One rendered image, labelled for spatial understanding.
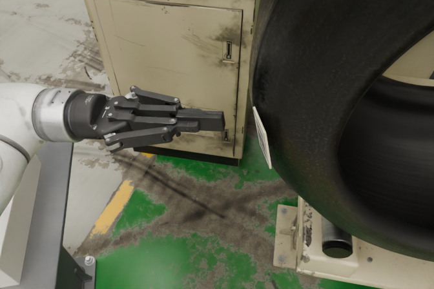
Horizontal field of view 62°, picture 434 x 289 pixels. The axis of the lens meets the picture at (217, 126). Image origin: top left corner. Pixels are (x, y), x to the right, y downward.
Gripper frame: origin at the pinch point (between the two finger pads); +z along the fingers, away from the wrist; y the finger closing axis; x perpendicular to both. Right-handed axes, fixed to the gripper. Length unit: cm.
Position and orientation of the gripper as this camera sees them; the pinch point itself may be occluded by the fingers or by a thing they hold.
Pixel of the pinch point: (201, 120)
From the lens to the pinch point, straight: 54.9
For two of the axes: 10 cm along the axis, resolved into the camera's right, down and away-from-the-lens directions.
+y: 1.8, -7.5, 6.4
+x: 1.4, 6.6, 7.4
